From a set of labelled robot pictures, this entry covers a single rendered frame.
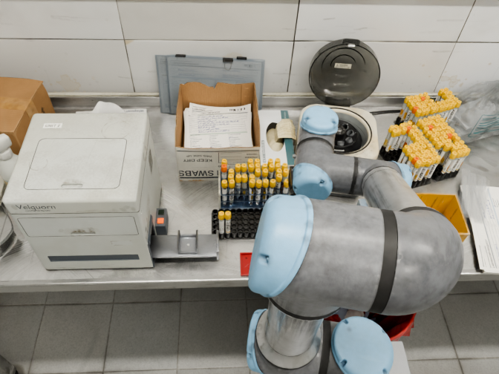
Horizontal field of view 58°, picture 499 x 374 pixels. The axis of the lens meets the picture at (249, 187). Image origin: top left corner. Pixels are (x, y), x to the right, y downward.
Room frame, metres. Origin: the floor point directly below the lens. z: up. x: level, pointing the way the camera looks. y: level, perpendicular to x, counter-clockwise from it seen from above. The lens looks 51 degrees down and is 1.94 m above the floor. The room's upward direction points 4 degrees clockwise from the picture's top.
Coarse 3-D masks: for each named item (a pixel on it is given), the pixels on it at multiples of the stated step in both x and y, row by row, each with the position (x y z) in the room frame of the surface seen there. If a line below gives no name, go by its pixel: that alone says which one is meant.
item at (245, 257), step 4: (240, 252) 0.62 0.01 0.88; (244, 252) 0.62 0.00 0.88; (248, 252) 0.62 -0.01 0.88; (240, 256) 0.61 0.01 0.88; (244, 256) 0.61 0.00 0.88; (248, 256) 0.61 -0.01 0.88; (240, 260) 0.59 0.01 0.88; (244, 260) 0.60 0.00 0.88; (248, 260) 0.60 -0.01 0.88; (244, 264) 0.59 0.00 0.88; (248, 264) 0.59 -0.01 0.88; (244, 268) 0.57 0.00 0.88; (248, 268) 0.58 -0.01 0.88; (244, 272) 0.56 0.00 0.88; (248, 272) 0.56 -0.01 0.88; (244, 276) 0.55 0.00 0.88
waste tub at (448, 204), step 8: (424, 200) 0.79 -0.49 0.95; (432, 200) 0.79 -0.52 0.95; (440, 200) 0.79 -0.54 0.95; (448, 200) 0.79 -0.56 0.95; (456, 200) 0.77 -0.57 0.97; (432, 208) 0.79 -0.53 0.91; (440, 208) 0.79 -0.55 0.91; (448, 208) 0.78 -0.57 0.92; (456, 208) 0.76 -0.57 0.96; (448, 216) 0.77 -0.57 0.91; (456, 216) 0.74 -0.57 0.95; (456, 224) 0.72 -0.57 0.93; (464, 224) 0.69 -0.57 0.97; (464, 232) 0.68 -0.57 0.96
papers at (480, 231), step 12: (492, 192) 0.88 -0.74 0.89; (492, 204) 0.83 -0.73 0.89; (492, 216) 0.79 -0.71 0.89; (480, 228) 0.74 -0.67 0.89; (492, 228) 0.75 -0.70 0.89; (480, 240) 0.70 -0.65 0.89; (492, 240) 0.70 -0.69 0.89; (480, 252) 0.66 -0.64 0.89; (492, 252) 0.66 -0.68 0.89; (480, 264) 0.62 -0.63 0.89; (492, 264) 0.63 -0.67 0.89
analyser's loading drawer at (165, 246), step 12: (156, 240) 0.62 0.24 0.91; (168, 240) 0.62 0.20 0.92; (180, 240) 0.62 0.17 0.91; (192, 240) 0.63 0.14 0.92; (204, 240) 0.63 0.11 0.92; (216, 240) 0.62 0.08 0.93; (156, 252) 0.58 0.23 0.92; (168, 252) 0.58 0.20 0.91; (180, 252) 0.58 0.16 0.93; (192, 252) 0.58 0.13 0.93; (204, 252) 0.59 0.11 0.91; (216, 252) 0.59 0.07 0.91
